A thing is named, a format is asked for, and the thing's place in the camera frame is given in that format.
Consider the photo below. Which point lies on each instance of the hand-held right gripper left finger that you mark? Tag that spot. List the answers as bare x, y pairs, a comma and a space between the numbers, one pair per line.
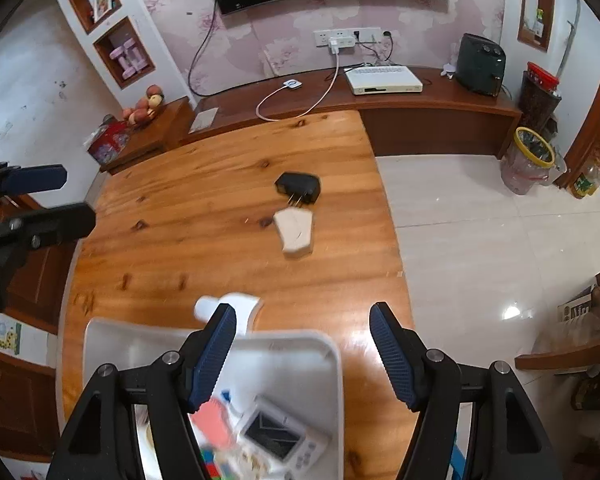
212, 355

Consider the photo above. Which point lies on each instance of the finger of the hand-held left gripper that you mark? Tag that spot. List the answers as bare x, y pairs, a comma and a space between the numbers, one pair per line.
35, 178
55, 222

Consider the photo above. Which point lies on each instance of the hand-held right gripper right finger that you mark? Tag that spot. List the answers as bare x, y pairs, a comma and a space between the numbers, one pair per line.
392, 355

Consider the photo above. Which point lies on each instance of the white plastic piece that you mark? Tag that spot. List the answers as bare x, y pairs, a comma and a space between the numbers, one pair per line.
242, 306

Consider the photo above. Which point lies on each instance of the white plastic bin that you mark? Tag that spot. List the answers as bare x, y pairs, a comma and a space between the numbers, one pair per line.
280, 355

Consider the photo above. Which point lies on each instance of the white handheld electronic device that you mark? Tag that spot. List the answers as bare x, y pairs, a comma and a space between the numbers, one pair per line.
280, 435

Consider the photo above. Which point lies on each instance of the multicoloured puzzle cube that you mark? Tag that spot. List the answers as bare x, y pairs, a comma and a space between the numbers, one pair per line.
215, 467

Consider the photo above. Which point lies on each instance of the beige power adapter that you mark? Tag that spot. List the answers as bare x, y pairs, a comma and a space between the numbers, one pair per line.
295, 232

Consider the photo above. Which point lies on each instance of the black power adapter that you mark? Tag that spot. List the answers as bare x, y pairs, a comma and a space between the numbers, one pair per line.
297, 187

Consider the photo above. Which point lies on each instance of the red printed box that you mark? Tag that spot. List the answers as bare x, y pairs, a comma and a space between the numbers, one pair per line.
107, 145

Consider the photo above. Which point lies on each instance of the small wooden side cabinet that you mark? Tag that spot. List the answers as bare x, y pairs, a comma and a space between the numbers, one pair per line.
150, 140

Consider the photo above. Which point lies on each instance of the pile of apples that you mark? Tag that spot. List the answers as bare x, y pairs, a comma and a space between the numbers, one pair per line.
142, 107

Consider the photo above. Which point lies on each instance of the pair of pink dumbbells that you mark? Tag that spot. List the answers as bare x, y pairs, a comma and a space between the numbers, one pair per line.
127, 60

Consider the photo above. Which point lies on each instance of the low wooden shelf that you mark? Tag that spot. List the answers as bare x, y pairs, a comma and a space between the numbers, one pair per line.
565, 357

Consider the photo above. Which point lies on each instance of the white card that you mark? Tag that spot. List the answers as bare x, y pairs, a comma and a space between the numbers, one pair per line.
203, 120

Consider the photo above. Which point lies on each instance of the picture book on shelf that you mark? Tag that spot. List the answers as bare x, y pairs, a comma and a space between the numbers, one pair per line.
101, 2

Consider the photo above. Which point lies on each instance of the yellow-rimmed trash bin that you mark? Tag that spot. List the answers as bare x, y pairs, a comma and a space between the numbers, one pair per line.
525, 165

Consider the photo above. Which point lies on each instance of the long wooden television cabinet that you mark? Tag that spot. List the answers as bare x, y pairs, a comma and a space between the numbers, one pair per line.
405, 115

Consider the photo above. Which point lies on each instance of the yellow oil bottle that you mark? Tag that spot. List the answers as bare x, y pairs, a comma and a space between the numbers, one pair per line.
585, 182

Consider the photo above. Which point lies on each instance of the white set-top box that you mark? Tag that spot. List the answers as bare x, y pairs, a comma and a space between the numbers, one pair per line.
382, 80

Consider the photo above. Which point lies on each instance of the red-lidded dark jar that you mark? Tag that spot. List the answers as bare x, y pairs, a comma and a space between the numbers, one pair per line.
540, 100

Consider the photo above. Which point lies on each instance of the black countertop appliance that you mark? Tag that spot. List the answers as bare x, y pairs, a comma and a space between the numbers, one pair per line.
480, 65

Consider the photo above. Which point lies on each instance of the white charger plug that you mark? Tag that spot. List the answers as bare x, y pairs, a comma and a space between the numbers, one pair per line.
340, 45

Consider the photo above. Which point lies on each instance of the long grey sword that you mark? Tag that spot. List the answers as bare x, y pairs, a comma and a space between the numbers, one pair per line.
570, 35

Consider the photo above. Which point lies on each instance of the white wall socket strip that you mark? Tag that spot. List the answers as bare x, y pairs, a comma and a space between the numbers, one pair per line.
347, 35

